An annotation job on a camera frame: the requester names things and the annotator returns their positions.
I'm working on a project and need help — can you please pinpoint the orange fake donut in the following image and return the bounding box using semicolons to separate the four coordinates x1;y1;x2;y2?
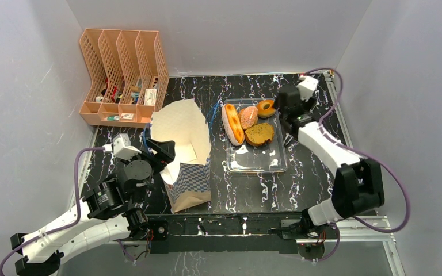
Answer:
256;99;277;118

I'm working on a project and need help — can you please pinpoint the fake crusted bread slice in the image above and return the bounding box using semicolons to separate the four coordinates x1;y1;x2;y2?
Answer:
245;123;275;147

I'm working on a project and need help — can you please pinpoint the blue checkered paper bag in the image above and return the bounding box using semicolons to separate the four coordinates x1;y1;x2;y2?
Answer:
148;99;211;213

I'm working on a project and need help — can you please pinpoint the fake long baguette roll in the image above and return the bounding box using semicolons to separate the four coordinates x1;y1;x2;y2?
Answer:
222;103;245;146

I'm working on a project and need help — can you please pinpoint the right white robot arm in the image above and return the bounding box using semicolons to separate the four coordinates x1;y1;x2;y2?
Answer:
274;85;384;238

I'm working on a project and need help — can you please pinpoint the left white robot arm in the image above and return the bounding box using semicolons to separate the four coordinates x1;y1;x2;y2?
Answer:
9;134;175;275

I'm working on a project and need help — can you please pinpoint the clear plastic tray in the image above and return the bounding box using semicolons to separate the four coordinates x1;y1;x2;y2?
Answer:
224;113;288;174

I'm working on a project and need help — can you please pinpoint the small white card box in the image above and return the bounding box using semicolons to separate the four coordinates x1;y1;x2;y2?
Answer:
120;113;135;120

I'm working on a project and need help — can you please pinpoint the green white glue tube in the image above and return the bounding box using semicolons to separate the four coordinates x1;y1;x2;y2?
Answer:
106;116;120;121

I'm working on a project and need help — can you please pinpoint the white stapler box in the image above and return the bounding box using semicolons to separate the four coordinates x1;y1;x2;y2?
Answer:
143;89;157;106

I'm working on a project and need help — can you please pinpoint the red small box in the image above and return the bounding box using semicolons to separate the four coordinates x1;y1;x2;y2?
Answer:
110;86;118;102

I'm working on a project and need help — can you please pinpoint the peach plastic file organizer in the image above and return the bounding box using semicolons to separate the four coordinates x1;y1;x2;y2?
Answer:
79;29;170;128

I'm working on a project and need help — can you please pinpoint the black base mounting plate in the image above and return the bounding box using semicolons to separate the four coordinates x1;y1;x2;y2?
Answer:
147;212;300;254

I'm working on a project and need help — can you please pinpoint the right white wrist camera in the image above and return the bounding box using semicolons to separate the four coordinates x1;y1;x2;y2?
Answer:
296;75;319;102

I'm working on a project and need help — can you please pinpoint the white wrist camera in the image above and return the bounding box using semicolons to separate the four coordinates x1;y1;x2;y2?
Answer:
112;133;142;161
296;75;319;102

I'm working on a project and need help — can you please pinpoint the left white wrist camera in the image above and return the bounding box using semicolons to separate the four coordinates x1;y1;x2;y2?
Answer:
112;133;142;161

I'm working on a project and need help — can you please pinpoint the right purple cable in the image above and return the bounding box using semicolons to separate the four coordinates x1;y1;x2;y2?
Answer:
299;67;411;234

